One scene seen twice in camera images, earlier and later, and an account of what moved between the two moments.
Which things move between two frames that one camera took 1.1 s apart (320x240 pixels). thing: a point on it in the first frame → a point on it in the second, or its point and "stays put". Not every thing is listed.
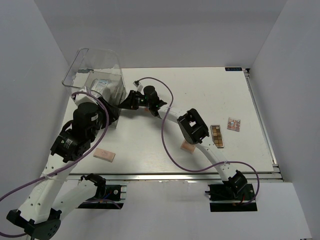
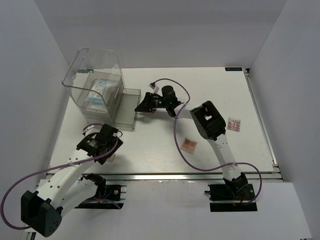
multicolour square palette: x=234 y=124 stays put
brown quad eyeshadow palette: x=187 y=146 stays put
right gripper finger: x=129 y=102 → x=146 y=104
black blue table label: x=233 y=69 stays put
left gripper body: x=101 y=123 → x=102 y=159
